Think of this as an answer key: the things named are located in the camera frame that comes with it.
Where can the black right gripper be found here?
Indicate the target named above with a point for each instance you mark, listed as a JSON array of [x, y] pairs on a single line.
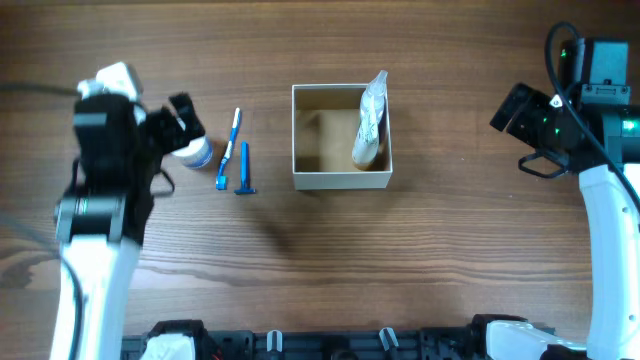
[[531, 103]]

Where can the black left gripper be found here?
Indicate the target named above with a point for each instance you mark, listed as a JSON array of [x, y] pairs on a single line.
[[163, 120]]

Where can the white cotton swab tub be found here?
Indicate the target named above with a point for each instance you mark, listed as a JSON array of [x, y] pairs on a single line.
[[197, 154]]

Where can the blue white toothbrush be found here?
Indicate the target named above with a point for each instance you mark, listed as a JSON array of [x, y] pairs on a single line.
[[221, 179]]

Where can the white amber tube bottle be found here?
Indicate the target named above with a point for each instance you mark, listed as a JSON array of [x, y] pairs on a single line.
[[367, 144]]

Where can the dark blue spray bottle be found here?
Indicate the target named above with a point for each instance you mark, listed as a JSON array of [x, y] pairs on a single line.
[[377, 90]]

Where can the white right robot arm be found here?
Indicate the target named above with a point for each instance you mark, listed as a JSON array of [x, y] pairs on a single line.
[[589, 128]]

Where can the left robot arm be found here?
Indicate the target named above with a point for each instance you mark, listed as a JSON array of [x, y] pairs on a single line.
[[100, 222]]

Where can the blue disposable razor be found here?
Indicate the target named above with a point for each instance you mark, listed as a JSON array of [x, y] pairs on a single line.
[[245, 181]]

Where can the white cardboard box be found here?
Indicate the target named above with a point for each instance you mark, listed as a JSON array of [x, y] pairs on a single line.
[[324, 124]]

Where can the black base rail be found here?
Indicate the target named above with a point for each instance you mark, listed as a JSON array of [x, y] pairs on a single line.
[[429, 343]]

